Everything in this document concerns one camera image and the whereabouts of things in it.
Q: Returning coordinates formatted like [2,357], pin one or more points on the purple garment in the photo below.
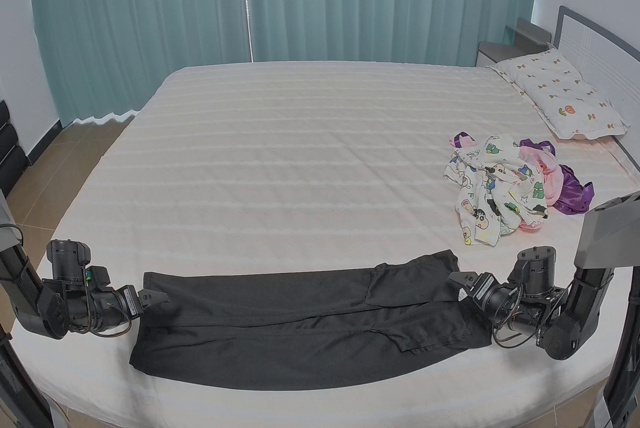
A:
[575,196]

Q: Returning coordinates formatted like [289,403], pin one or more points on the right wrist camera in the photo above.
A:
[482,288]

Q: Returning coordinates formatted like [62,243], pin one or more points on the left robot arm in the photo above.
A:
[45,306]

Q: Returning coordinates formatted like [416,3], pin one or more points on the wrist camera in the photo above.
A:
[482,288]
[130,301]

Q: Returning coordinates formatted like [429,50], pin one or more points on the grey bedside table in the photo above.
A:
[500,51]

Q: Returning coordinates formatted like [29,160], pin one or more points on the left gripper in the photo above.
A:
[110,308]

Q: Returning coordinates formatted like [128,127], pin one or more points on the black T-shirt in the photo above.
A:
[300,331]

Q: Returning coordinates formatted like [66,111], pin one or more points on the bed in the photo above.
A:
[300,141]

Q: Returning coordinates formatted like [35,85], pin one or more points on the white printed pillow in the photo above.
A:
[557,90]

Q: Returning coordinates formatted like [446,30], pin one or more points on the pink garment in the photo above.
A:
[550,176]

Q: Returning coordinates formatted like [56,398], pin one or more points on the white printed pyjama top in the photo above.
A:
[492,186]

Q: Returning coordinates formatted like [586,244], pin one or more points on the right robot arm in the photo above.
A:
[580,301]

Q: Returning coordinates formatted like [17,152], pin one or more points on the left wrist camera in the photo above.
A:
[130,301]

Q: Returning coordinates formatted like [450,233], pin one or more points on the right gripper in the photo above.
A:
[500,308]

